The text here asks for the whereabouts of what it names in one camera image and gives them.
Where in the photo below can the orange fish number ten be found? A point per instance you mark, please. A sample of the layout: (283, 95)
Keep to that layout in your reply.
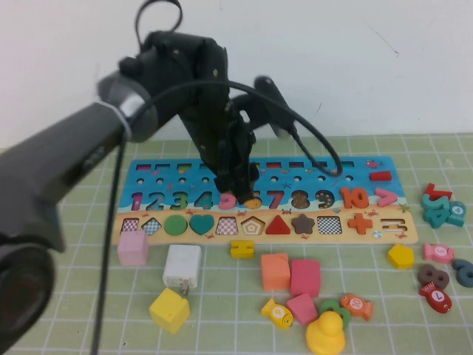
(356, 305)

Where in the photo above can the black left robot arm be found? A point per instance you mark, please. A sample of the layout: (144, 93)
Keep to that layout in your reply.
(55, 155)

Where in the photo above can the brown number eight piece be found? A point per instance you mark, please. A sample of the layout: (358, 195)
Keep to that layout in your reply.
(425, 276)

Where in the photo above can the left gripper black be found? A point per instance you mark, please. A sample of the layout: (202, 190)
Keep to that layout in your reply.
(214, 137)

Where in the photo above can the red fish number seven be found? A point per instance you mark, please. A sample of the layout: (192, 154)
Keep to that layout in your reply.
(441, 305)

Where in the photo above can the green grid table mat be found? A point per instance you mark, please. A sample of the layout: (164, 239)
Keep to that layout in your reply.
(221, 333)

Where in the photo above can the yellow pentagon piece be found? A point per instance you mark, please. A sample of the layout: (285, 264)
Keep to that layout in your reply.
(401, 256)

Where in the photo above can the large rose pink block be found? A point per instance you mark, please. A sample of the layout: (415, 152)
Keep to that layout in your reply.
(305, 278)

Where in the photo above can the yellow rubber duck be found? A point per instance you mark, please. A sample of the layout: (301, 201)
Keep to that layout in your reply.
(326, 333)

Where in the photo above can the orange plus sign piece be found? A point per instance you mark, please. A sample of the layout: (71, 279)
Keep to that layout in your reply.
(359, 224)

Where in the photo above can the yellow equals sign piece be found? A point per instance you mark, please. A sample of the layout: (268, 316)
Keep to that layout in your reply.
(242, 249)

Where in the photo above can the yellow fish number nine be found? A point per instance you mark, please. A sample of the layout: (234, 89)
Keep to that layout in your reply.
(277, 314)

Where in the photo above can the small rose pink block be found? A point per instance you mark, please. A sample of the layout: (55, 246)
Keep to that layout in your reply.
(302, 309)

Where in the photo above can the teal number four piece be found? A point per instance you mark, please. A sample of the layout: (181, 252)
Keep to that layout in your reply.
(433, 220)

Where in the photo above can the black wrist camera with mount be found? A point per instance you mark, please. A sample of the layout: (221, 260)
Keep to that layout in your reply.
(273, 103)

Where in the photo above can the teal heart piece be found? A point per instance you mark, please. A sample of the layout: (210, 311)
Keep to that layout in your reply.
(201, 223)

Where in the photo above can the green number three piece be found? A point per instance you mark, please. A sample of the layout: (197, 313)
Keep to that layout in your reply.
(334, 306)

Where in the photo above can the teal number two piece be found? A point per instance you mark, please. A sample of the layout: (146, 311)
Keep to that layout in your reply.
(428, 204)

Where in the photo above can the white plug charger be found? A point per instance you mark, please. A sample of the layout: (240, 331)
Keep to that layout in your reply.
(182, 267)

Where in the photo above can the teal fish number four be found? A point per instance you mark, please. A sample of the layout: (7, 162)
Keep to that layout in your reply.
(455, 219)

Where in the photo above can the light pink cube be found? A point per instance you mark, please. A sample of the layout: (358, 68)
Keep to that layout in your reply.
(132, 248)

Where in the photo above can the wooden number shape puzzle board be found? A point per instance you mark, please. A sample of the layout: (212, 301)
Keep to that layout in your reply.
(343, 226)

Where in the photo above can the orange rectangular block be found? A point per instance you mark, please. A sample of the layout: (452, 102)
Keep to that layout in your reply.
(275, 272)

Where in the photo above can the blue-grey number six piece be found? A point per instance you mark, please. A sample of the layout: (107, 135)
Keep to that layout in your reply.
(466, 277)

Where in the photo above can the orange number ten piece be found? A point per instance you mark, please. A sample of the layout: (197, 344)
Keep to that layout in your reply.
(346, 197)

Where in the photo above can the pink number five piece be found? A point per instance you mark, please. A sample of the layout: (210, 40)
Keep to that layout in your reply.
(227, 202)

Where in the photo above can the orange number six piece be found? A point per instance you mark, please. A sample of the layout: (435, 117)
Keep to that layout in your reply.
(254, 203)

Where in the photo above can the yellow cube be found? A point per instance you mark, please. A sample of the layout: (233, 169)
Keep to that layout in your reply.
(169, 311)

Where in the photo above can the pink greater-than sign piece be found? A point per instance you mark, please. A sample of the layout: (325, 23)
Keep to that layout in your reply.
(388, 200)

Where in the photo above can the red number one piece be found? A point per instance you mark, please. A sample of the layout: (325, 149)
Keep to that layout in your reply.
(430, 190)

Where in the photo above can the brown star piece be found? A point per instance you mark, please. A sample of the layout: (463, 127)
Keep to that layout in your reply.
(303, 224)

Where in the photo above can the red triangle piece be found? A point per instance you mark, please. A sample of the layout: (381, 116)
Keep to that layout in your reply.
(278, 228)

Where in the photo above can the pink fish number five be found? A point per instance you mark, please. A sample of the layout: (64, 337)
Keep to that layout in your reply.
(432, 255)

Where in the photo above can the green circle piece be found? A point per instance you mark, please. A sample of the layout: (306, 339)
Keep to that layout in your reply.
(176, 225)

